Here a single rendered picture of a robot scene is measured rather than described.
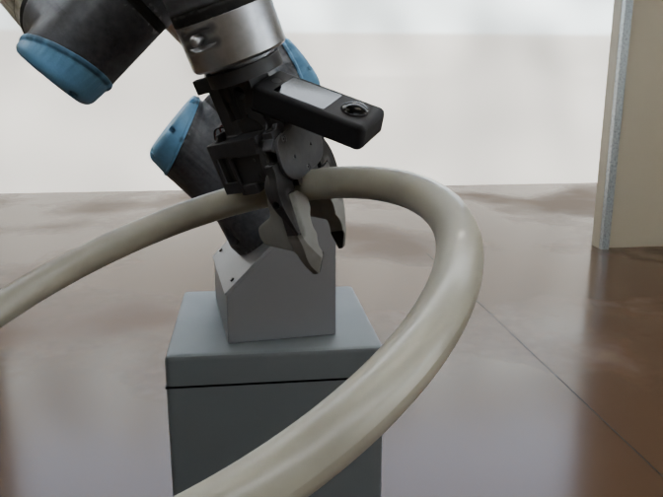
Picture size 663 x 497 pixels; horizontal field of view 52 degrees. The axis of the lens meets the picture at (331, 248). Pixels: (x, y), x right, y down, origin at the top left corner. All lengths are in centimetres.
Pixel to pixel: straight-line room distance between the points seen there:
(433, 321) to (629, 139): 567
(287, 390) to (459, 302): 93
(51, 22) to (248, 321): 72
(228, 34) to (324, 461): 40
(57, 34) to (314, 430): 52
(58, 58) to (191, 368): 70
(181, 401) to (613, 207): 506
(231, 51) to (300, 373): 78
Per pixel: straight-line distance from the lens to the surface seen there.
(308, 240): 65
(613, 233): 607
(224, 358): 126
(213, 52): 61
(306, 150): 66
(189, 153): 128
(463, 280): 39
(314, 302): 130
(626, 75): 587
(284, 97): 62
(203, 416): 131
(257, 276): 127
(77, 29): 72
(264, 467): 30
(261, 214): 129
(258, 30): 61
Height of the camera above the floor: 132
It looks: 14 degrees down
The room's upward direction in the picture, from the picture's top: straight up
